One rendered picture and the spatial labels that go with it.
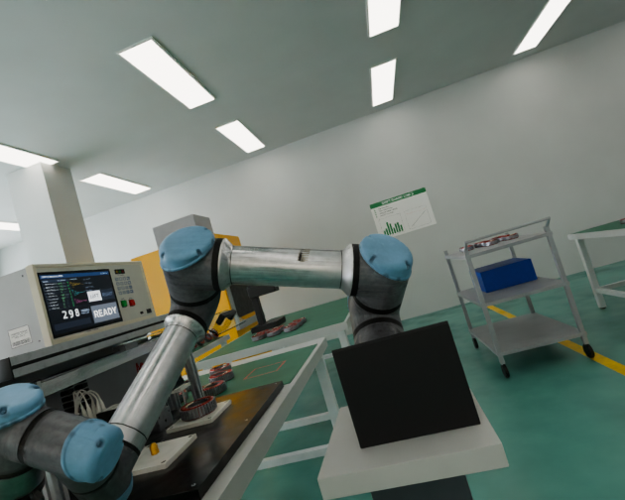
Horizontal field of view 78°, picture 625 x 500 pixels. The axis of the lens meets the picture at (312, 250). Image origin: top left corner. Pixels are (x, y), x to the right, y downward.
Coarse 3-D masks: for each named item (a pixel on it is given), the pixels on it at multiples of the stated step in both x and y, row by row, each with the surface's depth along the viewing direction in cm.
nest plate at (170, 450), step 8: (168, 440) 103; (176, 440) 101; (184, 440) 99; (192, 440) 100; (144, 448) 102; (160, 448) 99; (168, 448) 97; (176, 448) 95; (184, 448) 96; (144, 456) 96; (152, 456) 95; (160, 456) 93; (168, 456) 91; (176, 456) 92; (136, 464) 92; (144, 464) 91; (152, 464) 89; (160, 464) 88; (168, 464) 88; (136, 472) 89; (144, 472) 88
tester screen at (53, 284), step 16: (96, 272) 114; (48, 288) 96; (64, 288) 101; (80, 288) 106; (96, 288) 112; (48, 304) 95; (64, 304) 99; (80, 304) 104; (96, 304) 110; (64, 320) 98; (112, 320) 114
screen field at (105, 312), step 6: (96, 306) 110; (102, 306) 112; (108, 306) 114; (114, 306) 117; (96, 312) 109; (102, 312) 111; (108, 312) 113; (114, 312) 116; (96, 318) 108; (102, 318) 110; (108, 318) 113
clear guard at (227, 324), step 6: (216, 312) 138; (216, 318) 125; (234, 318) 133; (240, 318) 136; (210, 324) 118; (216, 324) 120; (222, 324) 123; (228, 324) 125; (234, 324) 128; (162, 330) 121; (210, 330) 114; (216, 330) 116; (222, 330) 118; (144, 336) 118; (126, 342) 119
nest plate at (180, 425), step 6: (222, 402) 126; (228, 402) 124; (216, 408) 121; (222, 408) 119; (210, 414) 116; (216, 414) 115; (180, 420) 120; (198, 420) 114; (204, 420) 112; (210, 420) 111; (174, 426) 115; (180, 426) 114; (186, 426) 113; (192, 426) 112; (168, 432) 114; (174, 432) 113
